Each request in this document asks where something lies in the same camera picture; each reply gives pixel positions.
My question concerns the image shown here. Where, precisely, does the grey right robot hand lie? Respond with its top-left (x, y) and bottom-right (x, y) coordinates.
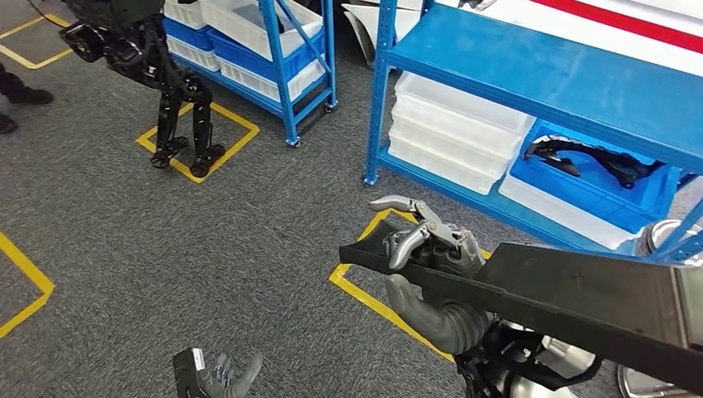
top-left (367, 196), bottom-right (487, 356)

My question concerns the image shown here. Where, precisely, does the black plastic panel part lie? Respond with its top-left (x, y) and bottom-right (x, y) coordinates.
top-left (338, 219), bottom-right (703, 394)

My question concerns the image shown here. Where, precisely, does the black curved car part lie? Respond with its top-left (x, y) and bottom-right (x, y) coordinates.
top-left (522, 135), bottom-right (667, 191)

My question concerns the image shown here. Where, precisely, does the blue metal shelf rack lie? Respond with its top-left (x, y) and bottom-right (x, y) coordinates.
top-left (362, 0), bottom-right (703, 264)
top-left (162, 0), bottom-right (339, 148)

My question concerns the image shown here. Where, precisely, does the white plastic bin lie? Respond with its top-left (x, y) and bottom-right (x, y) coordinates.
top-left (198, 0), bottom-right (324, 61)
top-left (390, 109), bottom-right (524, 166)
top-left (216, 55), bottom-right (327, 104)
top-left (497, 174), bottom-right (645, 251)
top-left (162, 0), bottom-right (207, 30)
top-left (386, 136), bottom-right (509, 196)
top-left (165, 35), bottom-right (222, 72)
top-left (394, 71), bottom-right (536, 136)

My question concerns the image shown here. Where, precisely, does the yellow floor tape square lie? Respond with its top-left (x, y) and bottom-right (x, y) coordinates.
top-left (328, 208), bottom-right (492, 364)

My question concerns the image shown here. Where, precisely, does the blue plastic bin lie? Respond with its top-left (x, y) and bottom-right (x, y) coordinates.
top-left (507, 120), bottom-right (683, 235)

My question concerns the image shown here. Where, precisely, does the chrome stanchion base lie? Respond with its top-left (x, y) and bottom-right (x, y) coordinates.
top-left (618, 364), bottom-right (694, 398)

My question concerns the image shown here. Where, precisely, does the red barrier belt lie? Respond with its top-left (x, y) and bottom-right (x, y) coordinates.
top-left (530, 0), bottom-right (703, 55)

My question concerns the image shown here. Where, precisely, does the black humanoid robot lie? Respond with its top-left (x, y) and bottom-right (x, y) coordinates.
top-left (59, 0), bottom-right (227, 180)

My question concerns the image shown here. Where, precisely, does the person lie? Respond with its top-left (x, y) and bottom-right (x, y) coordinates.
top-left (0, 61), bottom-right (55, 134)

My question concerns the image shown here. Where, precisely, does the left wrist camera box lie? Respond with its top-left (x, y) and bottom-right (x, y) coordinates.
top-left (172, 347), bottom-right (208, 398)

